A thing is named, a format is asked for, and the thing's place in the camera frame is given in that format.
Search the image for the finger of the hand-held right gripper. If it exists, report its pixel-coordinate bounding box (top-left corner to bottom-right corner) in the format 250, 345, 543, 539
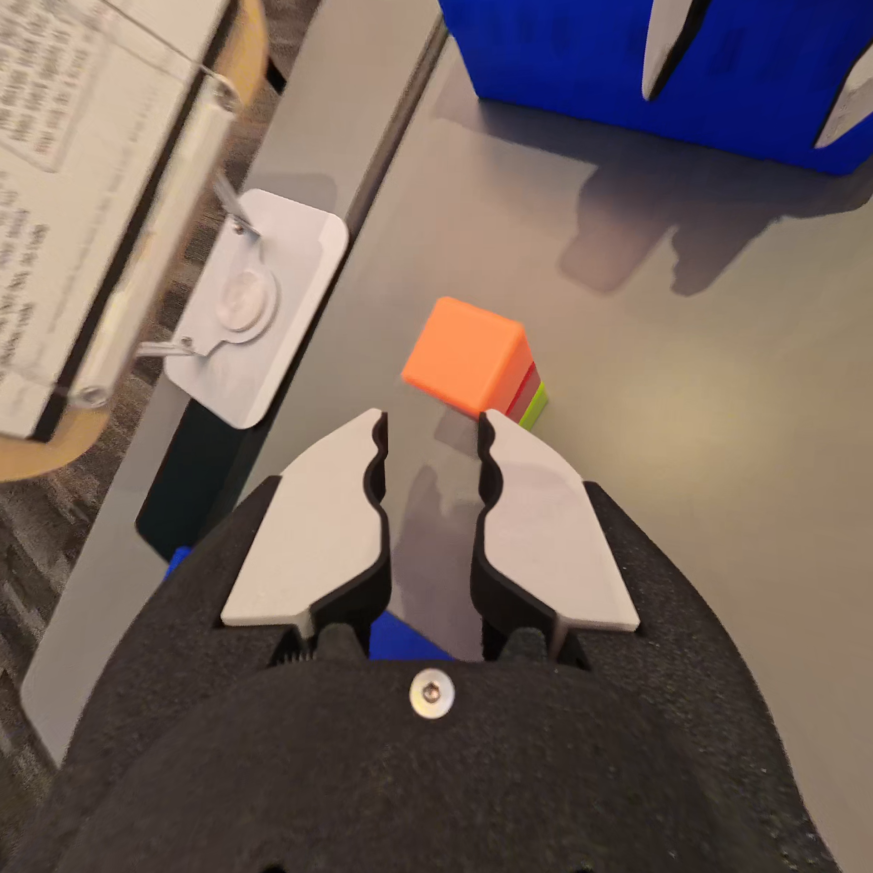
642, 0, 712, 103
815, 52, 873, 151

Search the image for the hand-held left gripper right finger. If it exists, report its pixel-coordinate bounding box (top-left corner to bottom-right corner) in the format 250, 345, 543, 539
471, 410, 642, 656

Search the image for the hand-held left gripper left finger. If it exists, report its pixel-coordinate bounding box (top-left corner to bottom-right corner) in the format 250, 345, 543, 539
221, 407, 395, 649

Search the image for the blue plastic bin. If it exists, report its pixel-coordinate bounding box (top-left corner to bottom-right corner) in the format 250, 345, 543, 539
164, 546, 454, 665
437, 0, 873, 178

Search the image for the green magnetic cube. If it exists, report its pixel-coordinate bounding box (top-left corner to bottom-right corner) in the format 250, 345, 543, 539
519, 382, 551, 432

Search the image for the red magnetic cube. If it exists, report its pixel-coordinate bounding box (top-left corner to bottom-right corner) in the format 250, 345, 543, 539
505, 361, 541, 422

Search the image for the orange magnetic cube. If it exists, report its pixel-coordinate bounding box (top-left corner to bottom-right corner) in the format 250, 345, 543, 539
401, 298, 530, 421

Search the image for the white sign stand base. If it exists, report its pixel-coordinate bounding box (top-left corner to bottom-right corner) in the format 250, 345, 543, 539
137, 171, 351, 431

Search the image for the wooden instruction sign board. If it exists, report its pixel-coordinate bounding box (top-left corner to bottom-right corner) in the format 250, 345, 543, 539
0, 0, 271, 485

